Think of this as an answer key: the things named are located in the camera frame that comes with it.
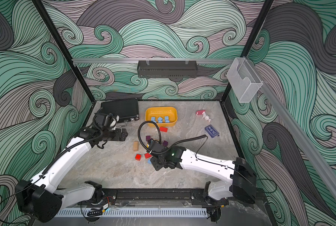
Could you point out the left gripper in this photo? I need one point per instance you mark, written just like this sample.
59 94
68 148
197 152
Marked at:
123 136

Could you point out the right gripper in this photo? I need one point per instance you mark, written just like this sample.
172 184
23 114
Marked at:
154 161

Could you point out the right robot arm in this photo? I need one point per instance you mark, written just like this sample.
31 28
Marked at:
236 178

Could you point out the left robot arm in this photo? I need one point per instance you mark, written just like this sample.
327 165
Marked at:
40 196

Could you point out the red long block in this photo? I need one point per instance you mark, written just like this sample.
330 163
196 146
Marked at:
147 155

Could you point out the wooden block left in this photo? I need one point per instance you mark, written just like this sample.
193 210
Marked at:
135 146

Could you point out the red cube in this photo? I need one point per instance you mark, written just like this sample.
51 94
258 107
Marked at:
138 157

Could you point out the purple cube right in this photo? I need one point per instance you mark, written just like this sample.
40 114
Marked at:
165 143

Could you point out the black briefcase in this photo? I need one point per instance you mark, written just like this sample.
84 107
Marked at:
127 110

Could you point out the red block near bin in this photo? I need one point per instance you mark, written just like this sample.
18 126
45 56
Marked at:
163 129

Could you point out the yellow plastic bin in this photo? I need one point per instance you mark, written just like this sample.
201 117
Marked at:
161 112

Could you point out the small pink white toy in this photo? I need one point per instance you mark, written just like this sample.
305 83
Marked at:
203 114

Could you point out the clear acrylic holder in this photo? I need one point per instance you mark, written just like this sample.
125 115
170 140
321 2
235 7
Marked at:
244 79

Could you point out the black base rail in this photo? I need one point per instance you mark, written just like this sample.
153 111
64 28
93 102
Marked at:
194 196

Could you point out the white slotted cable duct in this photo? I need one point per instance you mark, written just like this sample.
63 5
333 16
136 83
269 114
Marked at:
130 212

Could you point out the black wall shelf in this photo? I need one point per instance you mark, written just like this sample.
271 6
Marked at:
167 69

